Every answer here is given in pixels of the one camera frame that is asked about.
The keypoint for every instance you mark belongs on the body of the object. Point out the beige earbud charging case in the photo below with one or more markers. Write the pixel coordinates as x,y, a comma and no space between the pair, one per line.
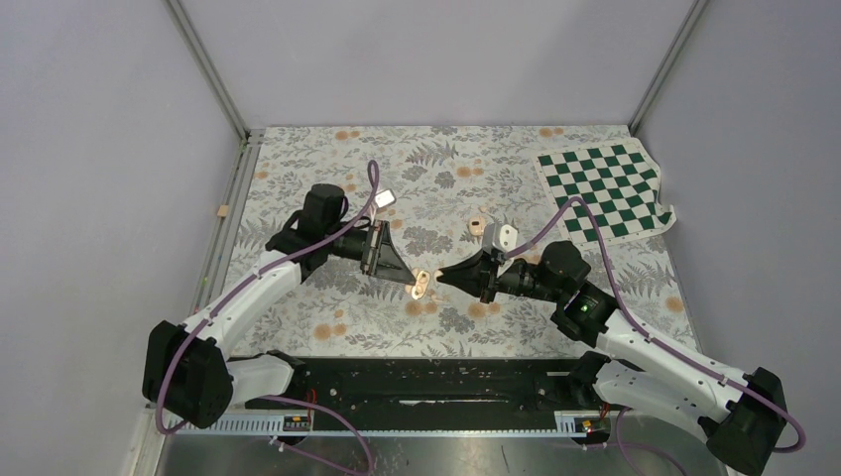
419,288

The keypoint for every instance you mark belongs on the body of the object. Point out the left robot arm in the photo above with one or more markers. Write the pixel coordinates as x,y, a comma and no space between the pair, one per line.
190,370

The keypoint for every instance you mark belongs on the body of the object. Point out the green white checkerboard sheet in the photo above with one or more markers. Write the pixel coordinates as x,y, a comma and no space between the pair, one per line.
621,185

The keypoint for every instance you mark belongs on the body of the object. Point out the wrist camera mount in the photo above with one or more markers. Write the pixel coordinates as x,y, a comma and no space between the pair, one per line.
499,236
382,199

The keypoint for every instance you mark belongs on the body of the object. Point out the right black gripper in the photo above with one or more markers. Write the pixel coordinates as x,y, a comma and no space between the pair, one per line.
474,274

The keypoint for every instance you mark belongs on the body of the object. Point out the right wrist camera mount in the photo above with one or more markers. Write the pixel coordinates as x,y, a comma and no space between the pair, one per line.
499,236

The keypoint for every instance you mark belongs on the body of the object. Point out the beige square case with earbud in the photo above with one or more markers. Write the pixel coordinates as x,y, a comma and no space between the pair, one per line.
476,226

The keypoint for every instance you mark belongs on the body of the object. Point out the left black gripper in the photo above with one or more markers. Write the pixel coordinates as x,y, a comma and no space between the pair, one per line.
384,260

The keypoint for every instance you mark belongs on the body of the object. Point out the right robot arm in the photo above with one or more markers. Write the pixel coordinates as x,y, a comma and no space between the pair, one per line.
735,414

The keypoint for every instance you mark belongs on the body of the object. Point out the floral patterned table mat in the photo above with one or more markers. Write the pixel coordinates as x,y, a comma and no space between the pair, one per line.
443,177

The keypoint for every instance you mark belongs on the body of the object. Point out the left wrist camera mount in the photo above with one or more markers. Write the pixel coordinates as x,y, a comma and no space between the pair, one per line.
382,199

